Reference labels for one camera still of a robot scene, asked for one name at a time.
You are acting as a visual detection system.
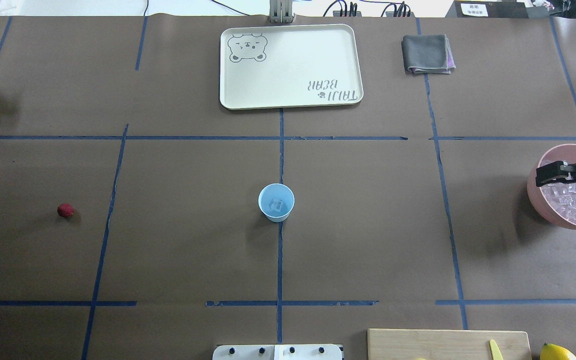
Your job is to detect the red strawberry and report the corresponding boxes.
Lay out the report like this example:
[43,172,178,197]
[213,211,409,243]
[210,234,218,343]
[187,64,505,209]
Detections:
[57,203,74,219]

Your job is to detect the yellow knife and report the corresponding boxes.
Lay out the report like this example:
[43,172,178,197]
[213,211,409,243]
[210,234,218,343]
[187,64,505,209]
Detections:
[489,339,504,360]

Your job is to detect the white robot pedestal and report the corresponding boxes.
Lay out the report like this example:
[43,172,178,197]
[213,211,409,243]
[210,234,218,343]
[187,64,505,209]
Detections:
[212,343,345,360]

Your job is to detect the ice cube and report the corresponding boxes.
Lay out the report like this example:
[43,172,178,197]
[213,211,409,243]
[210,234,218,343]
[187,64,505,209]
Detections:
[269,198,284,213]

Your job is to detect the light blue cup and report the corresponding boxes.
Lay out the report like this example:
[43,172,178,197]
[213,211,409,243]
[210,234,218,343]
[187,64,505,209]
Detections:
[258,183,295,223]

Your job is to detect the black box with label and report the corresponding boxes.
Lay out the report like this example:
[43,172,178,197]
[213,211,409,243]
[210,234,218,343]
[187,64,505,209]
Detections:
[445,0,530,19]

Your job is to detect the yellow lemon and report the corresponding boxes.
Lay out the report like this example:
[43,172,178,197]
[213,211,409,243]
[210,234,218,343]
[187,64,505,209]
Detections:
[539,342,576,360]

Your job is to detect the folded grey cloth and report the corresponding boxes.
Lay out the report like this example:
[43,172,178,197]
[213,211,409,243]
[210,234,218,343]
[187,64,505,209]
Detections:
[401,34,457,75]

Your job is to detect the cream bear tray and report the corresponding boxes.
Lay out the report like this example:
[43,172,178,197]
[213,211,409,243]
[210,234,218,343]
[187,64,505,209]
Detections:
[219,23,364,110]

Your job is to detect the wooden cutting board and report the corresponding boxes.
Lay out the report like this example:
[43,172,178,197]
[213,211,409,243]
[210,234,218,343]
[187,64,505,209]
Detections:
[366,328,532,360]

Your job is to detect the ice cubes pile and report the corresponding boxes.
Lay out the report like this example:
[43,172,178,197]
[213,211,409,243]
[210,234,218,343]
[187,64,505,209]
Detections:
[538,159,576,226]

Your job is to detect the pink bowl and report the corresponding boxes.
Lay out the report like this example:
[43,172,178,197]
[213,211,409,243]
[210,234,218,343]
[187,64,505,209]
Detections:
[526,143,576,230]

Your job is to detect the aluminium frame post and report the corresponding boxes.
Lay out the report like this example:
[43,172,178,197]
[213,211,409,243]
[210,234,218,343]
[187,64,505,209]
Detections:
[269,0,295,24]

